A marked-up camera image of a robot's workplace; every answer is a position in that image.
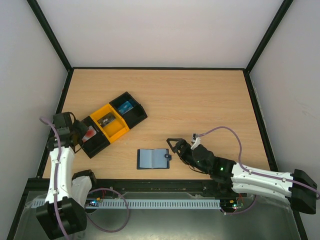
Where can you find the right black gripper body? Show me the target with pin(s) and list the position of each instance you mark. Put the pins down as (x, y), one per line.
(181, 148)

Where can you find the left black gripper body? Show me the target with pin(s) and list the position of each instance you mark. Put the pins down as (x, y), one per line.
(79, 132)

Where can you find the navy blue card holder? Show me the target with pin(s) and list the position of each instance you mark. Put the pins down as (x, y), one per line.
(158, 158)

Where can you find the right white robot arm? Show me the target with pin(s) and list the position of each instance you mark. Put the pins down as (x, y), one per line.
(296, 189)

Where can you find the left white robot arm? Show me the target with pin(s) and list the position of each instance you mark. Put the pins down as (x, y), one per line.
(63, 212)

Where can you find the white red card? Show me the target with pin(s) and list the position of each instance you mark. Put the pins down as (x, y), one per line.
(89, 134)

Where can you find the black vip card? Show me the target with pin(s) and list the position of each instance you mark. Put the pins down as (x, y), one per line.
(107, 119)

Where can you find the blue card in bin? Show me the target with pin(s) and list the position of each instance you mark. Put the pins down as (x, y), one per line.
(125, 107)

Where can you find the black bin left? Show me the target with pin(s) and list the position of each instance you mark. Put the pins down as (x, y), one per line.
(97, 143)

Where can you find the black bin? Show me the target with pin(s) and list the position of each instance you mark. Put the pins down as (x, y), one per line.
(135, 115)
(97, 143)

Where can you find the black bin right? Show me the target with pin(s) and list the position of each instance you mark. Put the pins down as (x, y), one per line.
(135, 115)

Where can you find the yellow bin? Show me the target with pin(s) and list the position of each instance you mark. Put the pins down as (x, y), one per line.
(115, 129)

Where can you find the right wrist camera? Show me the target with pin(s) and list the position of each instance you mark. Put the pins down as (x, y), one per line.
(196, 141)

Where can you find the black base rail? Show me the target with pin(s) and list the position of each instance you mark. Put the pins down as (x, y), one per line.
(205, 188)

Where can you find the light blue cable duct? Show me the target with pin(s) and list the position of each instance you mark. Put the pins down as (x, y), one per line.
(203, 204)

